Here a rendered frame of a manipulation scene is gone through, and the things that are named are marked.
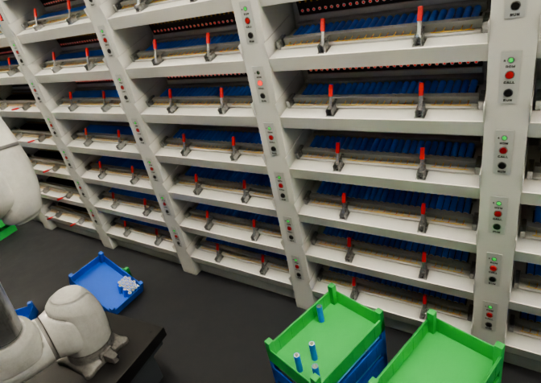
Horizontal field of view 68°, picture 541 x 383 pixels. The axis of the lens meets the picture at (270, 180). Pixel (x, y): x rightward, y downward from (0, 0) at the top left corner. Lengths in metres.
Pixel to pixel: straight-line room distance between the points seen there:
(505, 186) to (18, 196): 1.21
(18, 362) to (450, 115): 1.40
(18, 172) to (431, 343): 1.16
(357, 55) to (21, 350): 1.27
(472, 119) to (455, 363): 0.64
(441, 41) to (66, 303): 1.33
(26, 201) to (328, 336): 0.91
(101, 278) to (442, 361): 1.67
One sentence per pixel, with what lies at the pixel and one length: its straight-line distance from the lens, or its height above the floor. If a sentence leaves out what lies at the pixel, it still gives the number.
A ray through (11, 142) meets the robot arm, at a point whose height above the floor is 1.09.
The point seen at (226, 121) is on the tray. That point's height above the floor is 0.87.
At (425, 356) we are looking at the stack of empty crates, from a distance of 1.28.
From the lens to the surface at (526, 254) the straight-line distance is 1.35.
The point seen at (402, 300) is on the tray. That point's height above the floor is 0.14.
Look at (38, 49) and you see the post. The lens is 2.41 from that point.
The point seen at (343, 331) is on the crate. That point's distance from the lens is 1.34.
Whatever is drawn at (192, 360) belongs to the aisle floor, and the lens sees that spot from 1.83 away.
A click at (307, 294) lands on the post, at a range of 1.79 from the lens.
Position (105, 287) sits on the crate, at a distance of 2.29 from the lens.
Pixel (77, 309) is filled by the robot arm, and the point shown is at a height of 0.49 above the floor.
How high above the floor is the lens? 1.33
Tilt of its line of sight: 27 degrees down
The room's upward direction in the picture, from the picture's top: 12 degrees counter-clockwise
